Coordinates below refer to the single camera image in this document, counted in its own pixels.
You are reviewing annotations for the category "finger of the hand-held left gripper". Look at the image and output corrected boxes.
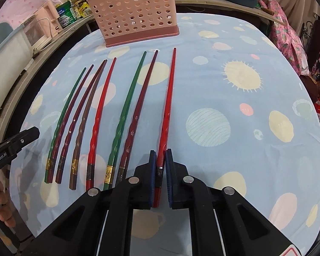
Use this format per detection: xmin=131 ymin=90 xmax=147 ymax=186
xmin=0 ymin=127 xmax=40 ymax=154

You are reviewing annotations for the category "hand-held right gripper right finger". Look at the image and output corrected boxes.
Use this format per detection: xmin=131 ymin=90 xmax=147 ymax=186
xmin=163 ymin=149 xmax=303 ymax=256

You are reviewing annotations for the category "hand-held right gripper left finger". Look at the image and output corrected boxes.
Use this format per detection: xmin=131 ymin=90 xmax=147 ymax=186
xmin=21 ymin=151 xmax=158 ymax=256

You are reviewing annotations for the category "thin green chopstick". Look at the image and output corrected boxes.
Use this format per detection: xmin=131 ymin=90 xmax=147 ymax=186
xmin=44 ymin=68 xmax=86 ymax=184

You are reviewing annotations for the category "thick green chopstick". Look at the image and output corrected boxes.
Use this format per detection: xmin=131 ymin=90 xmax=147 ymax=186
xmin=103 ymin=51 xmax=147 ymax=192

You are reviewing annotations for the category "dark red chopstick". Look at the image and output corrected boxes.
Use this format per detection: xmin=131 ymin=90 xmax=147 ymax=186
xmin=49 ymin=64 xmax=94 ymax=184
xmin=55 ymin=59 xmax=106 ymax=184
xmin=117 ymin=49 xmax=159 ymax=180

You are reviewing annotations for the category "brown chopstick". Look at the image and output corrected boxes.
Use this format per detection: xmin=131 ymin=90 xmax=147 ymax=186
xmin=69 ymin=60 xmax=108 ymax=190

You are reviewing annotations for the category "pink perforated utensil holder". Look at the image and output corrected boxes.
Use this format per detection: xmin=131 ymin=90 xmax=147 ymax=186
xmin=86 ymin=0 xmax=180 ymax=48

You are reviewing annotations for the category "white dish container blue lid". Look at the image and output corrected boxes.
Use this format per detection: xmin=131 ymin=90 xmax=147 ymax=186
xmin=0 ymin=23 xmax=34 ymax=128

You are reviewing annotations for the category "blue printed tablecloth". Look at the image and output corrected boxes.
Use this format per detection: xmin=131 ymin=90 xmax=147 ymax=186
xmin=9 ymin=12 xmax=320 ymax=256

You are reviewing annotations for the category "green tin can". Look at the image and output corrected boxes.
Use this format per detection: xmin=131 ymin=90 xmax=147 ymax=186
xmin=56 ymin=1 xmax=78 ymax=28

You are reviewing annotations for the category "pink spotted curtain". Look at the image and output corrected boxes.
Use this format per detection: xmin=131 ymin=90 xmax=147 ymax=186
xmin=0 ymin=0 xmax=83 ymax=32

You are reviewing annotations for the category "yellow packet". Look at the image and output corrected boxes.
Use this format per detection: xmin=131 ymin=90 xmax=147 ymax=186
xmin=77 ymin=3 xmax=90 ymax=18

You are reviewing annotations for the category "grey counter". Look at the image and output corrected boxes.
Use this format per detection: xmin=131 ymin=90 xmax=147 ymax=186
xmin=173 ymin=0 xmax=287 ymax=27

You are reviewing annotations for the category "pink floral cloth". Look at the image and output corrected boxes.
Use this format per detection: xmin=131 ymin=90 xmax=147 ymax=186
xmin=259 ymin=0 xmax=314 ymax=76

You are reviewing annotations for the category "dark metal chair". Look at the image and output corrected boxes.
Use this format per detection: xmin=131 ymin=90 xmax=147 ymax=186
xmin=300 ymin=19 xmax=320 ymax=67

